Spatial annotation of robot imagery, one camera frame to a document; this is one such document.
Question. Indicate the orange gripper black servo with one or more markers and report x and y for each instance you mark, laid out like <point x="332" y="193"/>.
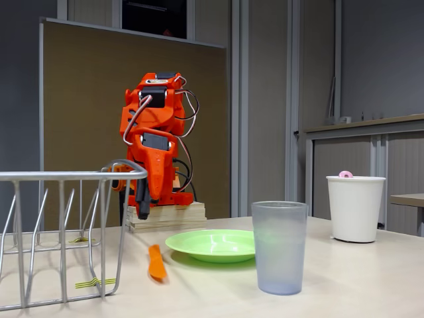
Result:
<point x="156" y="163"/>

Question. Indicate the orange plastic knife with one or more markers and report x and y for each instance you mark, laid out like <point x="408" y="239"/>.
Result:
<point x="156" y="265"/>

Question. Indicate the green plastic plate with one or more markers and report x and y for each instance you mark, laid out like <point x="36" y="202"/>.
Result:
<point x="208" y="246"/>

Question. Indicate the translucent grey plastic cup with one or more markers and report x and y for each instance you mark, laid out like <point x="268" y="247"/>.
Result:
<point x="280" y="251"/>

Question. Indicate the pink plastic fork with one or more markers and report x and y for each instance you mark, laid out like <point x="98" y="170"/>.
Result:
<point x="346" y="174"/>

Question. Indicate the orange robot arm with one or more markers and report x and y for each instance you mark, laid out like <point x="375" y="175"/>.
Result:
<point x="155" y="112"/>

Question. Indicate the light orange clamp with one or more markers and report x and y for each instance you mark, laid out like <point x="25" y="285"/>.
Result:
<point x="123" y="169"/>

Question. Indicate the stacked wooden base boards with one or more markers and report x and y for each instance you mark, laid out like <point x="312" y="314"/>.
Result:
<point x="179" y="218"/>

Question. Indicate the brown partition board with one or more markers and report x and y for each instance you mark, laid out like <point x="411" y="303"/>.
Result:
<point x="83" y="99"/>

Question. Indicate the grey door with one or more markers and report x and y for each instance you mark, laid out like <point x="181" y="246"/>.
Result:
<point x="265" y="99"/>

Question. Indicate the white paper cup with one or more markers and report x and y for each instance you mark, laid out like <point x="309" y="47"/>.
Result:
<point x="354" y="208"/>

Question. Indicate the small white object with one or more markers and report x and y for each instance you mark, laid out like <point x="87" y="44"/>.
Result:
<point x="345" y="120"/>

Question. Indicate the grey cabinet wooden top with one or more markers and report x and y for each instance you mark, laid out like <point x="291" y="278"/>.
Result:
<point x="404" y="155"/>

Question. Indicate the grey side table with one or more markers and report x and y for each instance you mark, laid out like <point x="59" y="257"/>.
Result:
<point x="410" y="199"/>

